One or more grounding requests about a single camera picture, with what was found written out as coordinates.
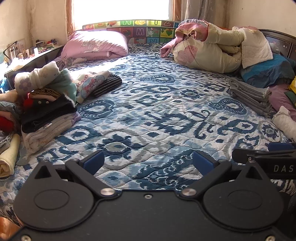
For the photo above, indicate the orange curtain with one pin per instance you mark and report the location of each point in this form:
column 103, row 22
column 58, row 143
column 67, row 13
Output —
column 69, row 16

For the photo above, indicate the white printed sweatshirt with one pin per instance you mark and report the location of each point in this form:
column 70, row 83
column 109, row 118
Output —
column 91, row 83

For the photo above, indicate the blue pillow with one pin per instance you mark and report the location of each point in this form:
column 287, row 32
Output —
column 270, row 71

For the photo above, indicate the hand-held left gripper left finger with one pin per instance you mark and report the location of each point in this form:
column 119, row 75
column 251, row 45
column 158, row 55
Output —
column 93, row 161

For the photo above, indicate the white floral rolled garment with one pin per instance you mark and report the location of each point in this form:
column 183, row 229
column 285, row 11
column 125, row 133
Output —
column 37, row 76

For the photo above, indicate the desk lamp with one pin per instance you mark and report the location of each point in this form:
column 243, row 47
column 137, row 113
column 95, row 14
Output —
column 10, row 49

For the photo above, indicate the dark wooden headboard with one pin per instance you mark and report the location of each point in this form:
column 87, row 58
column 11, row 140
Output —
column 281, row 42

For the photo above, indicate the red green yellow knit garment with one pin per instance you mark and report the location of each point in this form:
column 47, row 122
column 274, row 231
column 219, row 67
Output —
column 32, row 102

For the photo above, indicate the mustard brown garment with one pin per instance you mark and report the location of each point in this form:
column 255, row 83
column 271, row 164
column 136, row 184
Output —
column 45, row 93

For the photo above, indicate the red cloth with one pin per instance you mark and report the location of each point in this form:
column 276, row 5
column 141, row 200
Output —
column 5, row 124

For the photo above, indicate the black white striped garment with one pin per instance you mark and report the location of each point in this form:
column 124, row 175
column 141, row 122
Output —
column 108, row 84

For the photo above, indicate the blue white patterned bedspread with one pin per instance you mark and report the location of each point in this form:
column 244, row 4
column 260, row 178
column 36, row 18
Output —
column 161, row 111

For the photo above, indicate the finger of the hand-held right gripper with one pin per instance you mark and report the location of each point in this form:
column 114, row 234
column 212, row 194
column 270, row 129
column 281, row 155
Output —
column 281, row 146

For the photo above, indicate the window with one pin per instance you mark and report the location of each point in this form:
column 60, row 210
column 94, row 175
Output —
column 122, row 10

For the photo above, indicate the purple cloth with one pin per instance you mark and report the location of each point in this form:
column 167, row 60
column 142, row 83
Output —
column 278, row 97

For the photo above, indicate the white purple floral folded blanket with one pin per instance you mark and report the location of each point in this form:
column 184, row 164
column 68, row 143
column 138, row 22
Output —
column 46, row 134

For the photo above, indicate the pink folded quilt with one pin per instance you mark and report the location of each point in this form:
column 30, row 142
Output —
column 94, row 45

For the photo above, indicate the black desk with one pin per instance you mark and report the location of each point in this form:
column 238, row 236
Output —
column 39, row 59

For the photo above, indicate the grey folded cloth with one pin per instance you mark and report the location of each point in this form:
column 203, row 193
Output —
column 251, row 95

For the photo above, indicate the black fringed garment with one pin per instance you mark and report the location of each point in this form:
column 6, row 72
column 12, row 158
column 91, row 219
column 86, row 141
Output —
column 46, row 111

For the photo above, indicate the colourful alphabet foam mat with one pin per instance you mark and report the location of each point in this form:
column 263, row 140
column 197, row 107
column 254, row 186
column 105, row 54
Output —
column 138, row 30

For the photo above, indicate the yellow cloth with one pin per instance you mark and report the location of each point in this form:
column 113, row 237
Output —
column 293, row 86

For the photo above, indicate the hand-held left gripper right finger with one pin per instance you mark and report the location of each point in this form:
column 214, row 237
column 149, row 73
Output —
column 202, row 162

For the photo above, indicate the cream folded towel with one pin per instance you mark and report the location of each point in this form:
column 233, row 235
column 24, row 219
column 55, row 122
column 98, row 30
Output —
column 8, row 158

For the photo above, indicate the cream pink floral duvet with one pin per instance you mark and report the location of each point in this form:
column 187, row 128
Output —
column 208, row 48

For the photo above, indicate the grey sheer curtain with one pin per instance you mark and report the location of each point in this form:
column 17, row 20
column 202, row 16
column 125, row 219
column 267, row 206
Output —
column 203, row 11

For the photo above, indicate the white quilted cloth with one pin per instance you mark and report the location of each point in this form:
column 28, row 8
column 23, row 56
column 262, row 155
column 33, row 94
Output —
column 255, row 45

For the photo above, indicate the pale pink garment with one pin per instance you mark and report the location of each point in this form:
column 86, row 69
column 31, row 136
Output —
column 49, row 98

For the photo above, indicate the mint green garment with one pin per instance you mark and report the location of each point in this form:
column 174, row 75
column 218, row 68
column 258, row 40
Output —
column 66, row 84

